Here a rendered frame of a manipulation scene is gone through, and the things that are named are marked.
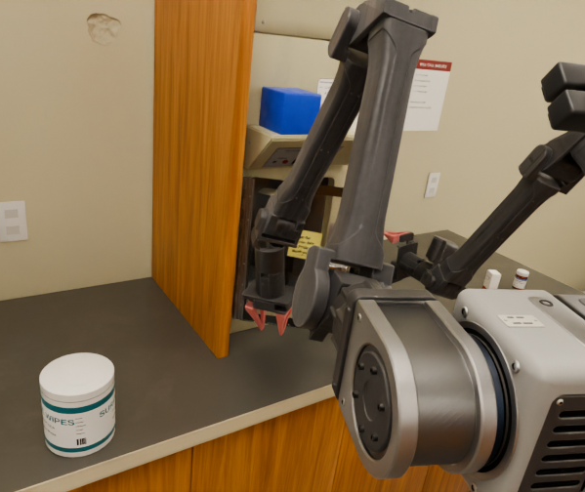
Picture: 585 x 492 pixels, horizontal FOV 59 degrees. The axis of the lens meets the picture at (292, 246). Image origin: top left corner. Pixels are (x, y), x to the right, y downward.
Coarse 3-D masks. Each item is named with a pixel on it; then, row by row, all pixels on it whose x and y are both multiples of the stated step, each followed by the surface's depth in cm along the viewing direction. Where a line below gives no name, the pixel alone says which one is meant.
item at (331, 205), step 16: (256, 192) 126; (272, 192) 125; (320, 192) 125; (336, 192) 125; (256, 208) 127; (320, 208) 126; (336, 208) 126; (320, 224) 128; (288, 256) 132; (288, 272) 133; (352, 272) 133; (272, 320) 139; (288, 320) 139
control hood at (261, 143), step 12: (252, 132) 118; (264, 132) 115; (252, 144) 119; (264, 144) 115; (276, 144) 115; (288, 144) 116; (300, 144) 118; (348, 144) 127; (252, 156) 120; (264, 156) 118; (336, 156) 131; (348, 156) 134; (252, 168) 122; (264, 168) 124
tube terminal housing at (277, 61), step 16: (256, 32) 115; (256, 48) 114; (272, 48) 116; (288, 48) 119; (304, 48) 121; (320, 48) 123; (256, 64) 116; (272, 64) 118; (288, 64) 120; (304, 64) 122; (320, 64) 125; (336, 64) 127; (256, 80) 117; (272, 80) 120; (288, 80) 122; (304, 80) 124; (256, 96) 119; (256, 112) 120; (256, 176) 127; (272, 176) 130; (336, 176) 141; (240, 320) 142
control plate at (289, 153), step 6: (276, 150) 117; (282, 150) 118; (288, 150) 119; (294, 150) 120; (276, 156) 120; (282, 156) 121; (288, 156) 122; (294, 156) 123; (270, 162) 122; (276, 162) 123; (288, 162) 125
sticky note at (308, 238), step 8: (304, 232) 129; (312, 232) 129; (304, 240) 130; (312, 240) 130; (320, 240) 130; (288, 248) 131; (296, 248) 131; (304, 248) 131; (296, 256) 131; (304, 256) 131
